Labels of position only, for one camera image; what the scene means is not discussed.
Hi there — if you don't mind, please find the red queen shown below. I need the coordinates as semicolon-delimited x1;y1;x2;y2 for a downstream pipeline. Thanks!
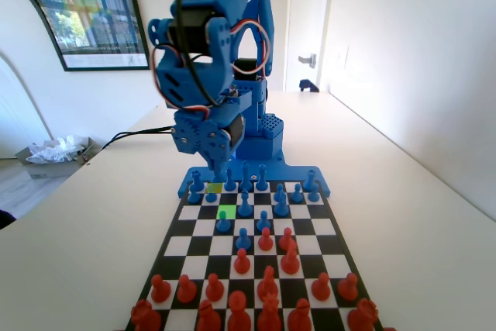
256;294;283;331

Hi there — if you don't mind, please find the white door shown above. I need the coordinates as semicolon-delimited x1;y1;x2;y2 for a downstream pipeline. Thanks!
284;0;334;93

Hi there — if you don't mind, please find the red king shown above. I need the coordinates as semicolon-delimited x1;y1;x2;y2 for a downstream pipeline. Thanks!
226;290;252;331

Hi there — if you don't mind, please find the cardboard box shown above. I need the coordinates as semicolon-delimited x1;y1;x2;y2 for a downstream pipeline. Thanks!
15;136;102;180

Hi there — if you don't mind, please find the red pawn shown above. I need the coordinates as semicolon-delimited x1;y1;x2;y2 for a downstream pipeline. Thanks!
150;274;172;304
336;271;360;302
311;271;332;302
205;272;226;303
177;274;198;304
279;226;295;250
233;247;252;274
257;226;274;252

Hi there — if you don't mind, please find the blue mount plate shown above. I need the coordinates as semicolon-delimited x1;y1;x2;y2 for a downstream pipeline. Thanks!
177;148;332;198

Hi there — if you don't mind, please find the black power cable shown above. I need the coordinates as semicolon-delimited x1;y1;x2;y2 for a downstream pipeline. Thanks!
101;125;175;150
115;132;176;142

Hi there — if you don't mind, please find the red white servo wire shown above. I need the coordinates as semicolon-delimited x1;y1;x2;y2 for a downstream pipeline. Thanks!
149;46;212;115
228;0;272;78

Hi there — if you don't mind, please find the black white chessboard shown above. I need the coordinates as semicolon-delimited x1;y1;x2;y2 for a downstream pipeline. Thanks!
123;180;384;331

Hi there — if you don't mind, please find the red bishop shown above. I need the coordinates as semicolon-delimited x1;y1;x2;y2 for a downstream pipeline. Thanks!
195;298;224;331
287;298;314;331

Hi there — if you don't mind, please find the blue king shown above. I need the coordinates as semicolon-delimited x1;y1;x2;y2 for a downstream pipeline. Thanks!
239;160;252;192

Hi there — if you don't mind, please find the white plastic bag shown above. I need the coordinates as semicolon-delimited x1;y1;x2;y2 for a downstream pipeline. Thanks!
26;135;87;164

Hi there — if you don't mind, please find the red rook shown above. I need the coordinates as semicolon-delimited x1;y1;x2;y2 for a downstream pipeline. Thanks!
347;298;380;331
130;298;162;331

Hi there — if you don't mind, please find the blue queen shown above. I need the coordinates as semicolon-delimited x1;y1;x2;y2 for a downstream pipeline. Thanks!
257;164;269;192

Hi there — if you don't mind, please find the dark blue object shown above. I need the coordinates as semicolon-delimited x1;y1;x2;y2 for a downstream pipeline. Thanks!
298;78;320;94

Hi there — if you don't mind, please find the framed poster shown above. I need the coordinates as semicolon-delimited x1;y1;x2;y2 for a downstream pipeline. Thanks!
0;0;154;73

